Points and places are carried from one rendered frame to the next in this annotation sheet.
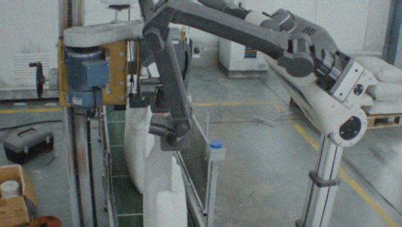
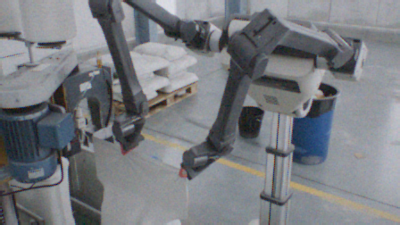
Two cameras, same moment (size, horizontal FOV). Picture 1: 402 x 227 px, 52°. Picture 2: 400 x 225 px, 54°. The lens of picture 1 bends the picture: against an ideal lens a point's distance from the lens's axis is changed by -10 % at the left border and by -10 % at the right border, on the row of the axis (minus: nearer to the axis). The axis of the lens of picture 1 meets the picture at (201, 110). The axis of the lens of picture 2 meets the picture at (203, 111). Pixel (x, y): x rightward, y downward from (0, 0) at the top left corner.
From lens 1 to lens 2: 0.96 m
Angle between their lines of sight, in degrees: 37
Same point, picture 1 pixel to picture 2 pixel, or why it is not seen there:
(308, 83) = (307, 72)
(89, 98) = (51, 163)
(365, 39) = not seen: hidden behind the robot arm
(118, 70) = not seen: hidden behind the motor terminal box
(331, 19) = (84, 18)
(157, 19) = (270, 43)
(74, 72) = (26, 140)
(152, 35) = (263, 62)
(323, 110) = (312, 90)
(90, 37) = (43, 89)
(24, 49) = not seen: outside the picture
